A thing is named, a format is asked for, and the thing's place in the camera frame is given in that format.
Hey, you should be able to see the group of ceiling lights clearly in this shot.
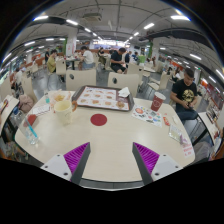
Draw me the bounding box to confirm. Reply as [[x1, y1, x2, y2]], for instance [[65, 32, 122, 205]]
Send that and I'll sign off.
[[1, 13, 224, 83]]

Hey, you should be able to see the dark food tray paper liner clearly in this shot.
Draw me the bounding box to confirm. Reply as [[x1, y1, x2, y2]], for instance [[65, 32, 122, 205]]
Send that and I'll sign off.
[[71, 85, 135, 112]]

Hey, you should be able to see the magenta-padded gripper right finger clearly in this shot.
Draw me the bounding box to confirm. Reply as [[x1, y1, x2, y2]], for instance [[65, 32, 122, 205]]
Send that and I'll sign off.
[[131, 142, 184, 186]]

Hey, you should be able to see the white paper napkin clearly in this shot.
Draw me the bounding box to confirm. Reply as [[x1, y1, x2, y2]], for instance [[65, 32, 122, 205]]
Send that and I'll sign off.
[[117, 86, 132, 99]]

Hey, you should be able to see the pink paper slip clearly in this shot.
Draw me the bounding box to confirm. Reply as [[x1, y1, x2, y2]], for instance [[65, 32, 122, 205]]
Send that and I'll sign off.
[[181, 141, 195, 158]]

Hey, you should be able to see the beige dining table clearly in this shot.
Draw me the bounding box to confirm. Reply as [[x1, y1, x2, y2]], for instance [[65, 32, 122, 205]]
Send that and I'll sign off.
[[0, 94, 20, 134], [198, 111, 221, 145]]

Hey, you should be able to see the red sauce packet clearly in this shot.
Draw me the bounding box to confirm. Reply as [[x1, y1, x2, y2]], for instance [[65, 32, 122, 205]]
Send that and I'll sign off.
[[26, 114, 38, 127]]

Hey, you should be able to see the clear plastic packet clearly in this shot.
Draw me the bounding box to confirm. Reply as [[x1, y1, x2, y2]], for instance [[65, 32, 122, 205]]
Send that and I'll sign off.
[[168, 124, 184, 144]]

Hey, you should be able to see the person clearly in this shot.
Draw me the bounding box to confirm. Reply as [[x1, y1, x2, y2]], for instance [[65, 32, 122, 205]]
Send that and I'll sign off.
[[110, 47, 128, 74], [46, 49, 58, 74], [170, 68, 201, 122], [78, 45, 96, 70], [13, 67, 24, 88]]

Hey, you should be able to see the plastic bag of fried food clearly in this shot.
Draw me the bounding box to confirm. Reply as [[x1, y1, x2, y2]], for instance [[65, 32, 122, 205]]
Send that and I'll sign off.
[[48, 89, 73, 108]]

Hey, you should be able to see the small red packet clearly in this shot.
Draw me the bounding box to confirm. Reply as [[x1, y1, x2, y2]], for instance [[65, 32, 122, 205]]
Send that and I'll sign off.
[[162, 115, 171, 127]]

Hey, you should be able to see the pink bag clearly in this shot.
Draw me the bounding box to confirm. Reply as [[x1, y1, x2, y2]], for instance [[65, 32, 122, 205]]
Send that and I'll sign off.
[[19, 94, 35, 114]]

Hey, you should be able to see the ceiling air conditioner unit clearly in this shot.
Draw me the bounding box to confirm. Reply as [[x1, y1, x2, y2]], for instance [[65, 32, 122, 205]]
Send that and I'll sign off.
[[82, 12, 103, 23]]

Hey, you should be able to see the beige chair with round hole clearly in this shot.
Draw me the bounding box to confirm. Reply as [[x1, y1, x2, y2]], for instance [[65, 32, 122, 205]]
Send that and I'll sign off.
[[65, 68, 98, 92], [107, 72, 140, 98]]

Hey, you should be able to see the white printed card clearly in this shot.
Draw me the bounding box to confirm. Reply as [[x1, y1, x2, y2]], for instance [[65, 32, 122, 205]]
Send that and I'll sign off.
[[32, 104, 51, 117]]

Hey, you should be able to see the group of beige chairs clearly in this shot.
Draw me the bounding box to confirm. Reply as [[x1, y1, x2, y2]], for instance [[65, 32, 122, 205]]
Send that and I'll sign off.
[[0, 56, 173, 101]]

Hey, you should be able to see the clear water bottle blue cap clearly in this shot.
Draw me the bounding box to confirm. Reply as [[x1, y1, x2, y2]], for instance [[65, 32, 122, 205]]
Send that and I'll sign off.
[[11, 107, 40, 146]]

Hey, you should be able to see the cream yellow cup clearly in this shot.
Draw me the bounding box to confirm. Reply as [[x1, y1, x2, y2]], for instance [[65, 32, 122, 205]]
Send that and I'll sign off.
[[54, 99, 79, 126]]

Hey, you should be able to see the red paper cup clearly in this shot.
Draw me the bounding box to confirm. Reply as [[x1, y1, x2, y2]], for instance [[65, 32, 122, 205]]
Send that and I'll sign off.
[[150, 91, 167, 113]]

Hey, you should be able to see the colourful printed flyer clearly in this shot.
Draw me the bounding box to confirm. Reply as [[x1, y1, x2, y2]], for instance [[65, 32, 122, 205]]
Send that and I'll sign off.
[[131, 104, 164, 128]]

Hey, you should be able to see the flat round red coaster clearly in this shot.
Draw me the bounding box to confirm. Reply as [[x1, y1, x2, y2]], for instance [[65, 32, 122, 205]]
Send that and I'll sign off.
[[90, 113, 108, 127]]

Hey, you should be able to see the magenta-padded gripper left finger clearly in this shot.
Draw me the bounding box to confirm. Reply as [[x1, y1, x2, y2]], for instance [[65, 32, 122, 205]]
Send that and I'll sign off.
[[39, 141, 92, 186]]

